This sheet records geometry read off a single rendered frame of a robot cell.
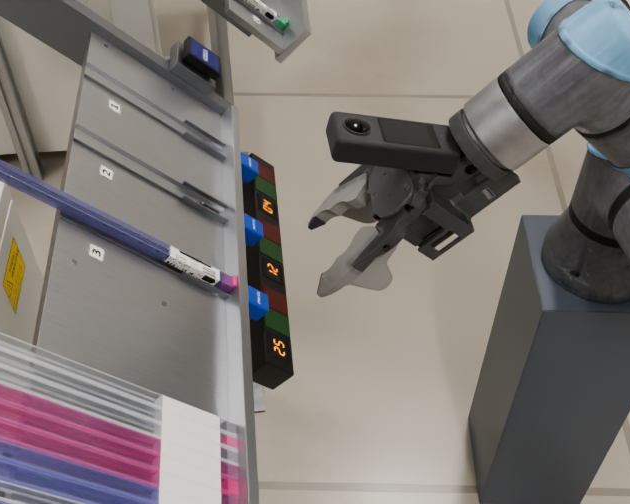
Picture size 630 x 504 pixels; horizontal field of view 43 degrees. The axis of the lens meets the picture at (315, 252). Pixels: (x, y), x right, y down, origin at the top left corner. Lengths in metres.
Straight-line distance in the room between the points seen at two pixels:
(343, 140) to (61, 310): 0.27
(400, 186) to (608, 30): 0.22
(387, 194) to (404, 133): 0.06
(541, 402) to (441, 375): 0.44
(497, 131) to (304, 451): 0.97
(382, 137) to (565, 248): 0.45
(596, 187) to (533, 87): 0.34
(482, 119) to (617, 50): 0.12
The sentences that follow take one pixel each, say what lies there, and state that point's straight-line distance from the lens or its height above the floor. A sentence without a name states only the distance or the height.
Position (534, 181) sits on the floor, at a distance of 2.10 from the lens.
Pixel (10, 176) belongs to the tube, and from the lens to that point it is 0.73.
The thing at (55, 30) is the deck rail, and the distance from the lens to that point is 1.00.
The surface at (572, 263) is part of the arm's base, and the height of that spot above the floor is 0.59.
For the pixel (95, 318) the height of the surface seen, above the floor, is 0.82.
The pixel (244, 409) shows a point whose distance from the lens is 0.73.
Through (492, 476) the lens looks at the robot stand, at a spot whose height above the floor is 0.10.
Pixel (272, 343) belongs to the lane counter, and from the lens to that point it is 0.85.
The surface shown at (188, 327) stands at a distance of 0.76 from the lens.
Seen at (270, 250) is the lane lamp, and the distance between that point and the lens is 0.95.
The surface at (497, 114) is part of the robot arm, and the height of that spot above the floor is 0.94.
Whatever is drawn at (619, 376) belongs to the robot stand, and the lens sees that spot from 1.22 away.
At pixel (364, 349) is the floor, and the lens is 1.67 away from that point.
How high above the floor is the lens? 1.35
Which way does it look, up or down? 47 degrees down
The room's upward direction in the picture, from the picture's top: straight up
